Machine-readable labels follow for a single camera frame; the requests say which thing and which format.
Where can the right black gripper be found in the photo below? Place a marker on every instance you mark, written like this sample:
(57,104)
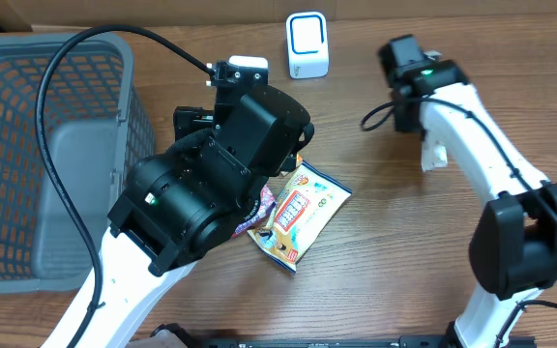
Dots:
(405,123)

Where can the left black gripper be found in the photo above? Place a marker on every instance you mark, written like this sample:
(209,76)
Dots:
(190,121)

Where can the white tube with gold cap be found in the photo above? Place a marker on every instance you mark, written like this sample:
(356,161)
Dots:
(433,155)

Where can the purple red snack pouch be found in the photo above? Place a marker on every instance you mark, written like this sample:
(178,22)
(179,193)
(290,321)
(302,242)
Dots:
(261,209)

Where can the yellow snack bag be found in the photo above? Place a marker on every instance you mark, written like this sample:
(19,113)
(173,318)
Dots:
(305,206)

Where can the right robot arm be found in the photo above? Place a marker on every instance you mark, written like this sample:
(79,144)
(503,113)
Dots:
(513,251)

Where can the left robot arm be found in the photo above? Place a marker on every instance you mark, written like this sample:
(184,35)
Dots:
(174,209)

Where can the white barcode scanner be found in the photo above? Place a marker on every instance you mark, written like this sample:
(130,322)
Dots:
(307,45)

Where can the grey plastic mesh basket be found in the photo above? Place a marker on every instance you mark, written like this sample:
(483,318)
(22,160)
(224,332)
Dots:
(96,130)

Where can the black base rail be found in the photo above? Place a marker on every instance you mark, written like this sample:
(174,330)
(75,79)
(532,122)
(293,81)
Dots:
(174,336)

